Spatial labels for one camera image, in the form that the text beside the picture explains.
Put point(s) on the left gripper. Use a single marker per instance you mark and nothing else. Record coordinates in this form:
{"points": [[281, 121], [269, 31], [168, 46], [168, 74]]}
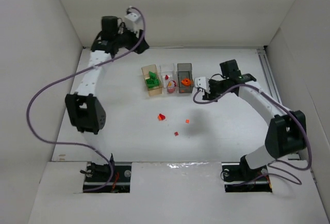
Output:
{"points": [[139, 44]]}

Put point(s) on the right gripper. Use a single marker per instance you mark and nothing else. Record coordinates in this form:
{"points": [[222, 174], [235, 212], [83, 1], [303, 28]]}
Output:
{"points": [[211, 90]]}

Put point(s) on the orange round lego piece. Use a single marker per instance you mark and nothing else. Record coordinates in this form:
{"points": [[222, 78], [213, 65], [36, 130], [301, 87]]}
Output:
{"points": [[186, 82]]}

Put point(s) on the green sloped lego brick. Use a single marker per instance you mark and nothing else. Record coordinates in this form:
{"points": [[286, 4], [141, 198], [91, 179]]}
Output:
{"points": [[152, 75]]}

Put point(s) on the green long lego brick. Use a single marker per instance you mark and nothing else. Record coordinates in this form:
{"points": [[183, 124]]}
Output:
{"points": [[152, 83]]}

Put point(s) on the orange red lego piece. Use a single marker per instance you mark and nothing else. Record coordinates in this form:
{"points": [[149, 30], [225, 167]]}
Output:
{"points": [[161, 117]]}

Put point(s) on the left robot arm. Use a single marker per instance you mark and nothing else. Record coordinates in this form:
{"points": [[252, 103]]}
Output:
{"points": [[85, 110]]}

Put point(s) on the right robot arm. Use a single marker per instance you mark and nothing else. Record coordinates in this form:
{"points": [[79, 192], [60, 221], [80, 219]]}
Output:
{"points": [[286, 128]]}

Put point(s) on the grey translucent container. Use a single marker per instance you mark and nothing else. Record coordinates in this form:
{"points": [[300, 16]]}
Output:
{"points": [[184, 70]]}

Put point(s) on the clear container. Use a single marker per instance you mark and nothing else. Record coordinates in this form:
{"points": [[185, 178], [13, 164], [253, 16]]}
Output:
{"points": [[167, 69]]}

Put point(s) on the orange translucent container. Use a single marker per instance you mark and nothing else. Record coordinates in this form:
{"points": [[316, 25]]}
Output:
{"points": [[156, 90]]}

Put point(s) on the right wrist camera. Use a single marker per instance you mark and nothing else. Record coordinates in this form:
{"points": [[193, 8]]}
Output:
{"points": [[202, 83]]}

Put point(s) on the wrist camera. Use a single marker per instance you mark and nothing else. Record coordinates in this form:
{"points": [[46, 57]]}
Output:
{"points": [[202, 83], [131, 21]]}

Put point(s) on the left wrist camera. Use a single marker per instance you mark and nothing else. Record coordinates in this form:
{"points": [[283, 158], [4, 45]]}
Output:
{"points": [[131, 21]]}

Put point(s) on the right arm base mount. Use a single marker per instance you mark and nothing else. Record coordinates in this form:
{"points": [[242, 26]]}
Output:
{"points": [[238, 180]]}

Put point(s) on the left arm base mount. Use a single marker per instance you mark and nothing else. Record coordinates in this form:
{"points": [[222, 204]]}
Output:
{"points": [[97, 175]]}

